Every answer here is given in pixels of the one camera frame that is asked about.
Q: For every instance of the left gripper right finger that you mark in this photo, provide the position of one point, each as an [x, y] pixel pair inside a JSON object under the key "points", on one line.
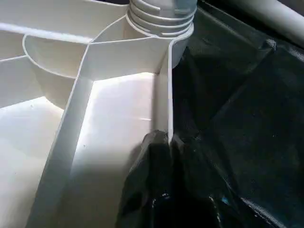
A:
{"points": [[213, 199]]}

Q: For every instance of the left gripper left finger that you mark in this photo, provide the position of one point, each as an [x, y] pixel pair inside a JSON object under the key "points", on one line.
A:
{"points": [[152, 190]]}

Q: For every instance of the white plastic table top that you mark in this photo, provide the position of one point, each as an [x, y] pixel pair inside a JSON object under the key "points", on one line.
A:
{"points": [[109, 118]]}

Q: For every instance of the white plastic table leg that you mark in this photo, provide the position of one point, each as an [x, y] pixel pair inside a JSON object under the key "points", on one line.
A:
{"points": [[161, 14], [280, 16]]}

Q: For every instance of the black work mat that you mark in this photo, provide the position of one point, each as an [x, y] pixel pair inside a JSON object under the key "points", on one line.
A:
{"points": [[242, 114]]}

